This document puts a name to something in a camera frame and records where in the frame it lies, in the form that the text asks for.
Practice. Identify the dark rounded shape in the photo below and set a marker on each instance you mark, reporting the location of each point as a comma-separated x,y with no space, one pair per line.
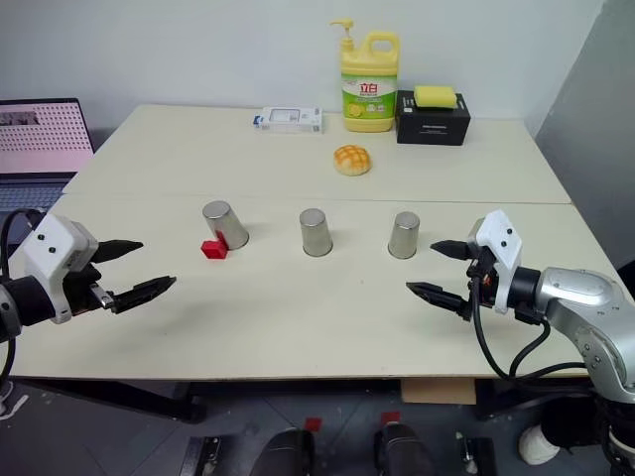
402,451
290,453

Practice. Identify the brown cardboard piece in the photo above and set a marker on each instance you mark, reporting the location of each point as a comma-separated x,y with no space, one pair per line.
436,392

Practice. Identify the red plastic block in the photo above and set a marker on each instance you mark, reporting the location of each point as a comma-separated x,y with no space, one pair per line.
213,250

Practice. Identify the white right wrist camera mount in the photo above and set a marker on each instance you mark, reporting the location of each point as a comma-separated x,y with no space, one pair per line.
503,243

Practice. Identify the open laptop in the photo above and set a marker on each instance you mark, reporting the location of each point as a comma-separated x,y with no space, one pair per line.
39,139

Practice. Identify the black stand foot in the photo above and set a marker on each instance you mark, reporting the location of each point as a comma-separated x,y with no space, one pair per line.
476,453
201,456

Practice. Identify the yellow sponge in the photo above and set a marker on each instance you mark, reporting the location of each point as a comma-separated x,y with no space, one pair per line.
435,95

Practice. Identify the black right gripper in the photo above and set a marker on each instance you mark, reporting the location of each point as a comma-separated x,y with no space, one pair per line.
483,282

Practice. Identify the yellow detergent pump bottle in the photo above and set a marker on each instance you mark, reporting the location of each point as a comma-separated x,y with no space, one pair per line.
369,94

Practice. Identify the white shoe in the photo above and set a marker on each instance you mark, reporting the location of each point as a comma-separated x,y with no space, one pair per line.
538,443

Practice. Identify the black cardboard box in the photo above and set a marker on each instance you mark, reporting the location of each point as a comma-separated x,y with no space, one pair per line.
431,126

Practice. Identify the steel cup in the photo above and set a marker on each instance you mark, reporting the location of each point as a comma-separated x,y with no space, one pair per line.
229,225
316,235
404,238

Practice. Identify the white and blue box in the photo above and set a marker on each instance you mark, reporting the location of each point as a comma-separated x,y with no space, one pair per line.
288,120

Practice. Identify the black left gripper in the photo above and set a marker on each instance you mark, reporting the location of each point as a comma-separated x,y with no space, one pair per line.
84,292

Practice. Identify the golden bread bun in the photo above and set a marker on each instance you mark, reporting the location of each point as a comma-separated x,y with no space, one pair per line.
353,159

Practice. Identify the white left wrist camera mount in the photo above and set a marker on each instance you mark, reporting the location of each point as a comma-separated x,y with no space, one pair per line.
52,243

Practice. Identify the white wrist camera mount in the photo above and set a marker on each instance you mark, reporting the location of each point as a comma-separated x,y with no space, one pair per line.
503,243
52,243

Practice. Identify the black table frame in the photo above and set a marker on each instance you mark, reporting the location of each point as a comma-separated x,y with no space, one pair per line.
149,396

